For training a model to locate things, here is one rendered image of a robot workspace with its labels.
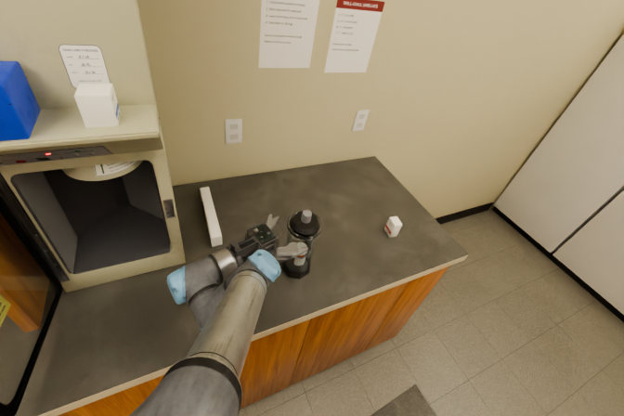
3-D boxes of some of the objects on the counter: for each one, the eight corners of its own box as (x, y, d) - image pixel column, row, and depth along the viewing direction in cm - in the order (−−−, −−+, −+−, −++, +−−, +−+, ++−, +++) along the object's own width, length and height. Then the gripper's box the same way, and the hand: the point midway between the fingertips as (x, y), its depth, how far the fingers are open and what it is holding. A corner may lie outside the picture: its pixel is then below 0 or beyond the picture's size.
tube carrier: (299, 247, 109) (307, 205, 96) (318, 268, 104) (330, 227, 90) (274, 260, 103) (279, 218, 90) (292, 283, 98) (302, 242, 84)
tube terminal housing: (75, 228, 102) (-74, -56, 53) (177, 210, 115) (133, -32, 66) (65, 292, 85) (-164, -34, 37) (186, 263, 99) (136, -7, 50)
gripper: (252, 276, 69) (317, 240, 80) (214, 222, 79) (277, 197, 90) (251, 295, 74) (312, 258, 85) (215, 243, 84) (275, 216, 96)
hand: (292, 233), depth 90 cm, fingers open, 14 cm apart
